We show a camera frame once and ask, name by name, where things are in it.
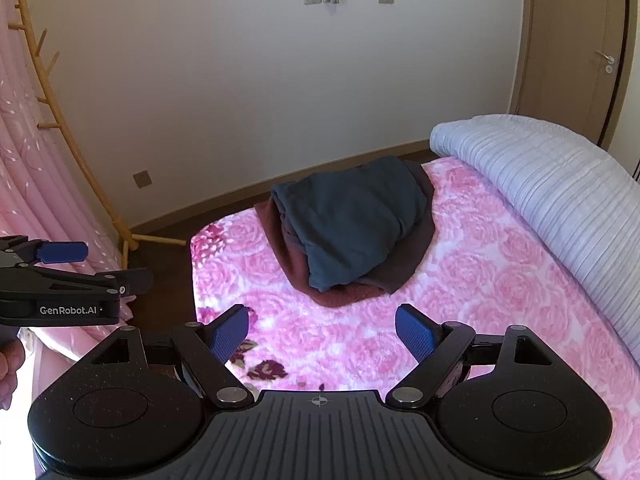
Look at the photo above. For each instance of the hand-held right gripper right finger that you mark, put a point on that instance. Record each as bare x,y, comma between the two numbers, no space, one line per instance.
416,334

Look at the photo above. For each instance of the wooden coat rack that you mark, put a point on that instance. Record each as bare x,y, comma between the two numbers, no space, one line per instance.
124,251

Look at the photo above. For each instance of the brown low wall socket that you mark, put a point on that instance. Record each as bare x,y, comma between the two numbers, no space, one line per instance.
142,179

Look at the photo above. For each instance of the brown wooden door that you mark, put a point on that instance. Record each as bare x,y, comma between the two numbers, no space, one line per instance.
570,50

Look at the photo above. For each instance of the brown wooden baseboard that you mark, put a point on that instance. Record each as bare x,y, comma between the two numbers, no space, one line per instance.
300,180

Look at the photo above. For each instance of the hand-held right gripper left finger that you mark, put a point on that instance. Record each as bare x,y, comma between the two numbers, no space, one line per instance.
229,334

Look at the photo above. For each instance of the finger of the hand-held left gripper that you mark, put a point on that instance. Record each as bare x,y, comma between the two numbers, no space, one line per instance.
65,252
132,281

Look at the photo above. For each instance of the dark teal garment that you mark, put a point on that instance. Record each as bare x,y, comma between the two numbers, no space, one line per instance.
350,220

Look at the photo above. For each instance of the pink floral blanket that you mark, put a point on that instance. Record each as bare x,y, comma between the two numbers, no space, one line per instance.
500,270

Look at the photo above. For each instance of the grey-brown garment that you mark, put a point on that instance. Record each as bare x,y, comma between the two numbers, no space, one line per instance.
420,242

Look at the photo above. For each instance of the person's left hand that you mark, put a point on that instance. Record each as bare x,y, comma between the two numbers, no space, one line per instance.
9,375

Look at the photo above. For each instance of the white ribbed quilt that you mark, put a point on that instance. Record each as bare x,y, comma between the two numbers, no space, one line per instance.
550,185

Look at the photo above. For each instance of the maroon garment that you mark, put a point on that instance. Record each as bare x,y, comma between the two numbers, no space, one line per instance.
295,267

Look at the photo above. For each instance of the pink curtain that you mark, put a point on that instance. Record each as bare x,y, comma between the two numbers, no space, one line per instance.
30,170

